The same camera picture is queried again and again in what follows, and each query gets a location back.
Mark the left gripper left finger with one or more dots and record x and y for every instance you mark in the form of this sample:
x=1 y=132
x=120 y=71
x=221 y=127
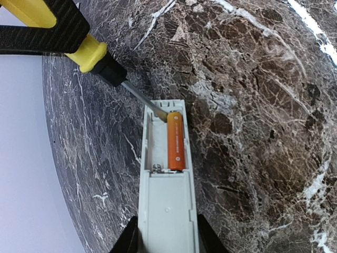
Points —
x=128 y=240

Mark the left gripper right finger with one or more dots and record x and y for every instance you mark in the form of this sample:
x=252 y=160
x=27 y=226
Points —
x=209 y=241

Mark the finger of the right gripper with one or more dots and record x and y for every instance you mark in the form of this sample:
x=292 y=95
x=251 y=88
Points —
x=50 y=27

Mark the yellow handled screwdriver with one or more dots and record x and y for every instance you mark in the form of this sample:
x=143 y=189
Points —
x=93 y=56

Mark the white remote control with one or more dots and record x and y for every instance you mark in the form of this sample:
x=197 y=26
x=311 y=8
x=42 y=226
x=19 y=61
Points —
x=167 y=215

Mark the orange battery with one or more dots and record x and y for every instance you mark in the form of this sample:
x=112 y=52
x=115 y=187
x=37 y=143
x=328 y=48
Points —
x=175 y=142

